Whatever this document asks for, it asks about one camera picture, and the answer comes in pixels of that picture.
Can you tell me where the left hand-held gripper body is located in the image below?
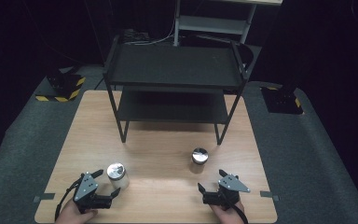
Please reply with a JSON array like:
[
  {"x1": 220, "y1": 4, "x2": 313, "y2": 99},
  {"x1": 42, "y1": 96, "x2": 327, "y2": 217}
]
[{"x1": 73, "y1": 172, "x2": 113, "y2": 215}]

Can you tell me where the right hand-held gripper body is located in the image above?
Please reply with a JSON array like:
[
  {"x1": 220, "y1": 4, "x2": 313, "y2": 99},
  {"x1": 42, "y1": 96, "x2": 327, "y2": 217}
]
[{"x1": 202, "y1": 174, "x2": 252, "y2": 210}]

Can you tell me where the glass jar with white powder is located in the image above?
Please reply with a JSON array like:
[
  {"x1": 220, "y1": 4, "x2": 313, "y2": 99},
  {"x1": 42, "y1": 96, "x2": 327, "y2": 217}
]
[{"x1": 106, "y1": 162, "x2": 131, "y2": 190}]

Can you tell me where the glass jar with brown powder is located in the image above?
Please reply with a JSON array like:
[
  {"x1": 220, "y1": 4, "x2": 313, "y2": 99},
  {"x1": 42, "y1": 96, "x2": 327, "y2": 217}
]
[{"x1": 189, "y1": 147, "x2": 210, "y2": 175}]

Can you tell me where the black two-tier shelf rack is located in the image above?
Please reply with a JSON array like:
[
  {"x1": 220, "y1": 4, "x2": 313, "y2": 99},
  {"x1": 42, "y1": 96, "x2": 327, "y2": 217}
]
[{"x1": 102, "y1": 29, "x2": 264, "y2": 147}]

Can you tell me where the person's left hand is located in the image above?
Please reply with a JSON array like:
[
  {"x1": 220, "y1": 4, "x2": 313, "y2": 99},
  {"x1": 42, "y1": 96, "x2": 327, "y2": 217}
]
[{"x1": 55, "y1": 200, "x2": 99, "y2": 224}]

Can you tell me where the person's right hand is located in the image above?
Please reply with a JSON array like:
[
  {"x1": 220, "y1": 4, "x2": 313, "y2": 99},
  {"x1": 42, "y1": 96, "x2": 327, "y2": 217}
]
[{"x1": 210, "y1": 200, "x2": 246, "y2": 224}]

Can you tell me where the grey tape strip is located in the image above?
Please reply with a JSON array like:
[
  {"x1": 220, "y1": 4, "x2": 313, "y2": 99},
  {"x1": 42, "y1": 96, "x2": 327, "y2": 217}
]
[
  {"x1": 259, "y1": 190, "x2": 282, "y2": 202},
  {"x1": 33, "y1": 192, "x2": 56, "y2": 203}
]

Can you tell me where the black yellow striped stand base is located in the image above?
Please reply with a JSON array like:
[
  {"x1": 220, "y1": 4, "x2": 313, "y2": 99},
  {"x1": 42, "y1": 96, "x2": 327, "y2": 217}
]
[
  {"x1": 35, "y1": 73, "x2": 87, "y2": 103},
  {"x1": 260, "y1": 86, "x2": 304, "y2": 115}
]

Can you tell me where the black power strip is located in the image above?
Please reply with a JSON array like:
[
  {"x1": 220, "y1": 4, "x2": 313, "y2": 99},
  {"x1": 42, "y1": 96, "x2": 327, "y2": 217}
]
[{"x1": 122, "y1": 28, "x2": 151, "y2": 45}]

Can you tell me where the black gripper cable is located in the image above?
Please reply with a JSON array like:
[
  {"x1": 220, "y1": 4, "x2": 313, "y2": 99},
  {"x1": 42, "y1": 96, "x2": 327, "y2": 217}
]
[
  {"x1": 220, "y1": 189, "x2": 250, "y2": 224},
  {"x1": 54, "y1": 175, "x2": 85, "y2": 222}
]

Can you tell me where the white cable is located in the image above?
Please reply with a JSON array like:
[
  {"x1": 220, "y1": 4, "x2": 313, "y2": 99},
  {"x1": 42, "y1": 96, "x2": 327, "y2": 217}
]
[{"x1": 132, "y1": 18, "x2": 177, "y2": 47}]

